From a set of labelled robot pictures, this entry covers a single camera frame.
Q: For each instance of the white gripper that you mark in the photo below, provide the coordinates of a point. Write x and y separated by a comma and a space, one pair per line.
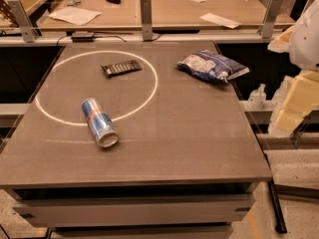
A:
306, 42

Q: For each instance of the red bull can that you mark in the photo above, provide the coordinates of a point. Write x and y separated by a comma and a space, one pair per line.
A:
99, 123

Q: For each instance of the right clear sanitizer bottle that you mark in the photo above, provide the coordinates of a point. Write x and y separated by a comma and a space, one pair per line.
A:
281, 93

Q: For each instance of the clear sanitizer bottle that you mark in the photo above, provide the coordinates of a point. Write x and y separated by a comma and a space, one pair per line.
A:
281, 93
257, 98

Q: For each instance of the left clear sanitizer bottle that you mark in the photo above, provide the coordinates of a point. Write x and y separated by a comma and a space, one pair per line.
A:
257, 98

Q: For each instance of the blue white chip bag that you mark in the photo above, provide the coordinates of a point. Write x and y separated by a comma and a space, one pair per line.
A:
210, 67

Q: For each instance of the white paper sheet right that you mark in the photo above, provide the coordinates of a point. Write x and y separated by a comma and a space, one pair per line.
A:
220, 21

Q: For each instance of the grey drawer cabinet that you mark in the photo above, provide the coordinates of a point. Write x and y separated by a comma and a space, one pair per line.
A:
163, 211

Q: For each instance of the white paper sheet left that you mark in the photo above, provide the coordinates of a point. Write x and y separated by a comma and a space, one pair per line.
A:
75, 15

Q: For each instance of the right metal bracket post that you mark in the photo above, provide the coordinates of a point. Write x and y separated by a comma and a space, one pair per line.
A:
272, 11

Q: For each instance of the metal bracket post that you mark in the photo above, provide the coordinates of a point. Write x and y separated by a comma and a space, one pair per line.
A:
146, 19
272, 11
28, 30

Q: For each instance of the middle metal bracket post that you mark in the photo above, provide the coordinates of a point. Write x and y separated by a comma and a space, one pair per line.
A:
146, 19

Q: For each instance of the black power adapter with cable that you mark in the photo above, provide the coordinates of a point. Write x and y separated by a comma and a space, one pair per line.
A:
87, 37

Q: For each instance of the left metal bracket post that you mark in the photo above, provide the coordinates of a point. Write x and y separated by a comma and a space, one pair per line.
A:
28, 30

